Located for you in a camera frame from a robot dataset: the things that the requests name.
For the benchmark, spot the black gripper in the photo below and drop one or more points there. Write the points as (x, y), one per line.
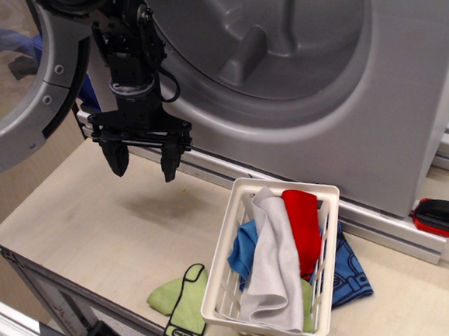
(141, 122)

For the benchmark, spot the white plastic laundry basket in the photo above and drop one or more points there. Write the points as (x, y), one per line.
(221, 305)

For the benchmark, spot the red cloth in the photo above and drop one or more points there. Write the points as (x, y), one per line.
(302, 211)

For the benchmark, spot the grey cloth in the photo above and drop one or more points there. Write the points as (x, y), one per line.
(273, 295)

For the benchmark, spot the small green cloth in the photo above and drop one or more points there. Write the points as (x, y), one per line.
(308, 325)

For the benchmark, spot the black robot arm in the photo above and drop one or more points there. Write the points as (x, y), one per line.
(131, 48)

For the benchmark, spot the grey round machine door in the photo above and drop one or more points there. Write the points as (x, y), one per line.
(33, 108)

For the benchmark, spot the grey toy washing machine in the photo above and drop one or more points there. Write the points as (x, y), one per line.
(281, 49)

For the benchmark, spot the plain blue cloth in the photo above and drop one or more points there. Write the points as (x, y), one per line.
(242, 255)

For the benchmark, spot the green cloth with outline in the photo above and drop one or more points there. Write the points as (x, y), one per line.
(180, 300)

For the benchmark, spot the blue clamp behind door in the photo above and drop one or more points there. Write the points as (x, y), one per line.
(28, 63)

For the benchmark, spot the blue patterned cloth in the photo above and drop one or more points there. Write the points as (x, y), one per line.
(350, 281)

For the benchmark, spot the aluminium extrusion rail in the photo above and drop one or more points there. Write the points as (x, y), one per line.
(389, 233)

